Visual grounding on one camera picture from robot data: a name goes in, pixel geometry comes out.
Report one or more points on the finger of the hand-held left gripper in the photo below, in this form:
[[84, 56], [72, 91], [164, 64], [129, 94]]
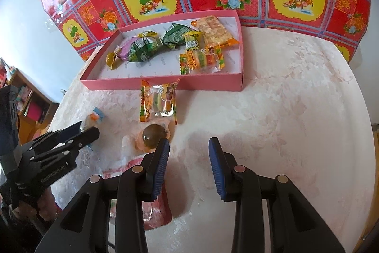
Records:
[[86, 136], [71, 128]]

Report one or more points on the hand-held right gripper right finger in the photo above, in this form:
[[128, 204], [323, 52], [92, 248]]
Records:
[[216, 170]]

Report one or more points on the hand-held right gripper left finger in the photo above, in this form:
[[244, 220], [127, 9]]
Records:
[[160, 170]]

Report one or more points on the blue cookie packet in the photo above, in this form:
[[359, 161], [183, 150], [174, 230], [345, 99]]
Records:
[[96, 116]]

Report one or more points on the brown egg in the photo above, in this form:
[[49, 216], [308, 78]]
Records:
[[151, 134]]

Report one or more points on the orange gummy candy packet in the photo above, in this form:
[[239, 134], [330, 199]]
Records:
[[198, 60], [160, 101]]

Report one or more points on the yellow-brown egg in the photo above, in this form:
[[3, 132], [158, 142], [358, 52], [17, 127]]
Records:
[[111, 60]]

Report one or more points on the pink cardboard box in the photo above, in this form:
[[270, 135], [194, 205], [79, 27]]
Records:
[[192, 84]]

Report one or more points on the purple tin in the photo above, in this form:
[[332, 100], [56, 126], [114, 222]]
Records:
[[128, 47]]

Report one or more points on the small green pea packet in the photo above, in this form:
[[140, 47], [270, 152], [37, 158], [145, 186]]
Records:
[[145, 48]]

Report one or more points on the yellow candy packet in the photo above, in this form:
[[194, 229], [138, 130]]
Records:
[[192, 41]]

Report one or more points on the large green snack packet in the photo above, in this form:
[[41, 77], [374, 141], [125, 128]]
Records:
[[174, 35]]

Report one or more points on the clear cracker packet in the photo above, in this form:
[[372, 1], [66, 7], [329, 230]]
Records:
[[213, 30]]

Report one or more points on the person's left forearm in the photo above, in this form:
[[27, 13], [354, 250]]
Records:
[[17, 226]]

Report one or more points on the person's left hand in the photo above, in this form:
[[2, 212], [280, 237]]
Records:
[[47, 207]]

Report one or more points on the wooden bookshelf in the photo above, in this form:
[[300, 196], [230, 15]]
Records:
[[35, 104]]

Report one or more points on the pink snack packet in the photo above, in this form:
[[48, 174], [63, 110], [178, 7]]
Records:
[[157, 213]]

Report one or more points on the cream floral tablecloth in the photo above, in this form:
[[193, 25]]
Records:
[[296, 122]]

